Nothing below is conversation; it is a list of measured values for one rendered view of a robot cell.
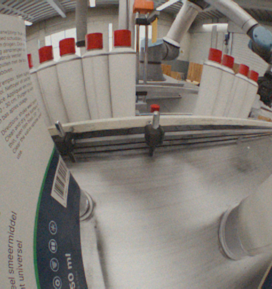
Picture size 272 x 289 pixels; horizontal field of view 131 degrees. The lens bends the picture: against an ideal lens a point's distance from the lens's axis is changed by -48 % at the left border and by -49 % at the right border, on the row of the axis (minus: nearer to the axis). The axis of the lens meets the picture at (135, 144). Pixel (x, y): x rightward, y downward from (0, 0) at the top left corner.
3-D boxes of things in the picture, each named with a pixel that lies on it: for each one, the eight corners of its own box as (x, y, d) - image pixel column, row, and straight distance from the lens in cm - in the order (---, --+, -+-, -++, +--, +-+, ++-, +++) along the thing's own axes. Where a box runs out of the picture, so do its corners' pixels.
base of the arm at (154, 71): (145, 81, 60) (145, 61, 58) (131, 75, 73) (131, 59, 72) (168, 79, 69) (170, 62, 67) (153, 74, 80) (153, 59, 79)
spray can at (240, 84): (228, 125, 43) (247, 64, 40) (219, 117, 45) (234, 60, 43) (236, 125, 47) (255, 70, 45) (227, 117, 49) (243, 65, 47)
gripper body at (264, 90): (268, 98, 50) (280, 76, 56) (251, 88, 53) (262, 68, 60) (269, 110, 56) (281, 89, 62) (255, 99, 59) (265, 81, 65)
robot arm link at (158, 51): (134, 59, 69) (134, 36, 69) (151, 59, 78) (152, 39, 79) (151, 61, 60) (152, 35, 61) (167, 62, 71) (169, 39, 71)
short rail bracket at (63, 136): (71, 174, 27) (46, 127, 20) (76, 153, 31) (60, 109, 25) (84, 173, 26) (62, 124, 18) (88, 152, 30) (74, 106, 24)
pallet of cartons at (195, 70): (199, 99, 407) (206, 65, 394) (184, 90, 465) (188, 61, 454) (219, 100, 502) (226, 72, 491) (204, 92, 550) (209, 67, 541)
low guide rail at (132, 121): (45, 136, 30) (42, 129, 29) (47, 133, 31) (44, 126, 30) (276, 127, 93) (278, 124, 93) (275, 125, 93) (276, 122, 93)
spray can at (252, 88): (239, 127, 47) (257, 71, 45) (229, 118, 50) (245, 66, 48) (245, 127, 52) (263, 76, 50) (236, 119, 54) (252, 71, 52)
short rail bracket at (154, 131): (144, 168, 25) (149, 116, 17) (142, 158, 27) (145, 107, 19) (159, 167, 25) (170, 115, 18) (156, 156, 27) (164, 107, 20)
